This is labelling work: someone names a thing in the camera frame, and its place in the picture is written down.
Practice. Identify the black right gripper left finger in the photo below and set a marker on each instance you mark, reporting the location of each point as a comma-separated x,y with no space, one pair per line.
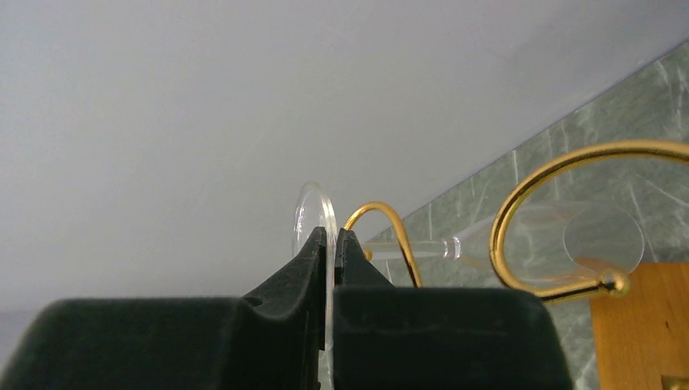
268,339

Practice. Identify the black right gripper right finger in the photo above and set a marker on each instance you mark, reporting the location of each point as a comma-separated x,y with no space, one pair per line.
388,337

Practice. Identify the gold wire rack wooden base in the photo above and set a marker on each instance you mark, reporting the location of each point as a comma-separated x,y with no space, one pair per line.
640,325

